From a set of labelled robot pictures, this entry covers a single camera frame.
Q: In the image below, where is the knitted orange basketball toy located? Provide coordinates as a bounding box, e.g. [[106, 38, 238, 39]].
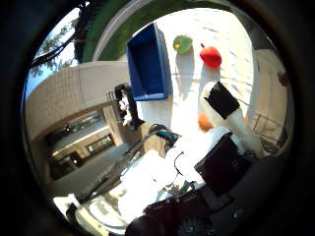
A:
[[197, 112, 215, 133]]

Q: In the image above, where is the knitted green round toy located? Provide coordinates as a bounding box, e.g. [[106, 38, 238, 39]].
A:
[[172, 34, 194, 55]]

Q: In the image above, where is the blue plastic container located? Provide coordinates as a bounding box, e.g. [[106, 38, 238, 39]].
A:
[[126, 22, 174, 102]]

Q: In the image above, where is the knitted red apple toy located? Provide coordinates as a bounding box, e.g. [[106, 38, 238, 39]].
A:
[[199, 42, 222, 70]]

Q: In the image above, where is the black clamp stand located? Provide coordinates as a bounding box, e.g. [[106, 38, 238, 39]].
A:
[[113, 83, 146, 132]]

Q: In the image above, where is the white striped tablecloth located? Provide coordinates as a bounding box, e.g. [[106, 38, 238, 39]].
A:
[[136, 8, 256, 136]]

